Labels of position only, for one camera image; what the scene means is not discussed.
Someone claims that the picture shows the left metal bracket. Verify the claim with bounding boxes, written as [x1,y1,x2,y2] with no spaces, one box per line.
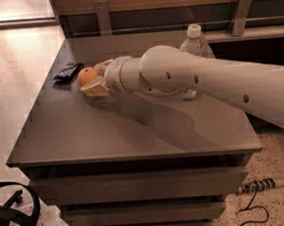
[94,0,112,36]

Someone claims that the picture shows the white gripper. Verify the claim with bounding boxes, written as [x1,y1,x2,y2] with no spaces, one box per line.
[80,56,135,97]

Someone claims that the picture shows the wooden shelf ledge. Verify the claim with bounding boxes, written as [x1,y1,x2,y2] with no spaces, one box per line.
[206,25,284,44]

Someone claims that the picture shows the metal bracket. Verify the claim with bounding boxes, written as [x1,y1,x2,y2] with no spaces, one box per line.
[94,0,112,36]
[229,0,252,37]

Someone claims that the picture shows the black office chair base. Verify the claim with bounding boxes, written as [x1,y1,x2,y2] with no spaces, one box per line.
[0,155,43,226]

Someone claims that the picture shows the clear plastic water bottle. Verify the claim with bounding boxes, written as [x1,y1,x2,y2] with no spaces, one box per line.
[180,23,207,58]

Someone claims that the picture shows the grey drawer cabinet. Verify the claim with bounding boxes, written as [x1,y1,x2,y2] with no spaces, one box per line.
[0,23,268,226]

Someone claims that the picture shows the orange fruit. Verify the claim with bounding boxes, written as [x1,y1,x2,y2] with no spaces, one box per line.
[77,67,100,87]

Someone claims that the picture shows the right metal bracket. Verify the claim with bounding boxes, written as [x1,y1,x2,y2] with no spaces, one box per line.
[229,0,252,37]

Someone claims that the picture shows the black cable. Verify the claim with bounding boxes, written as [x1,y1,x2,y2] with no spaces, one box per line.
[226,185,270,226]

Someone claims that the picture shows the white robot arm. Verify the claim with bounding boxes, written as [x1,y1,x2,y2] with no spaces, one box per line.
[78,45,284,128]

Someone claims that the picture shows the striped power strip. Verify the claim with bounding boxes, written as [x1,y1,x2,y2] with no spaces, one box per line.
[237,177,284,195]

